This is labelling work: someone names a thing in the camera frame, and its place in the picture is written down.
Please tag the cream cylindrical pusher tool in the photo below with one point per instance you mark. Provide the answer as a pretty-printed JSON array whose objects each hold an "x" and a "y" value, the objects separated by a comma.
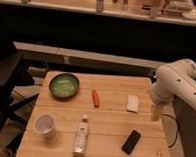
[{"x": 156, "y": 112}]

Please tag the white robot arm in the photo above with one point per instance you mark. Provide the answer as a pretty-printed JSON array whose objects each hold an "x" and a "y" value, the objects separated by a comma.
[{"x": 173, "y": 79}]

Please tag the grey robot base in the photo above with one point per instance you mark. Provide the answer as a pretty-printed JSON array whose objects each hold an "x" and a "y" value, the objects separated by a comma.
[{"x": 186, "y": 117}]

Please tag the orange carrot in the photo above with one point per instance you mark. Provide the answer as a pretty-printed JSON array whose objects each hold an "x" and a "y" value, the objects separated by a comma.
[{"x": 95, "y": 98}]

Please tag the white squeeze bottle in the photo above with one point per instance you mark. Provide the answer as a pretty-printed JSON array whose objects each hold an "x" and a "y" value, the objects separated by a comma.
[{"x": 81, "y": 137}]

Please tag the green bowl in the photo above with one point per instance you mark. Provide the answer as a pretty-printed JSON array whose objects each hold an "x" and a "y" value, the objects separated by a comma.
[{"x": 64, "y": 85}]

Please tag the white paper cup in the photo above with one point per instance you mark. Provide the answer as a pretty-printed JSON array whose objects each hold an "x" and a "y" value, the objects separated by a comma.
[{"x": 45, "y": 125}]

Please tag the black chair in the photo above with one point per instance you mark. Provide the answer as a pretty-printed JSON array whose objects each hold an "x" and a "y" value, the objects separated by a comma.
[{"x": 13, "y": 72}]

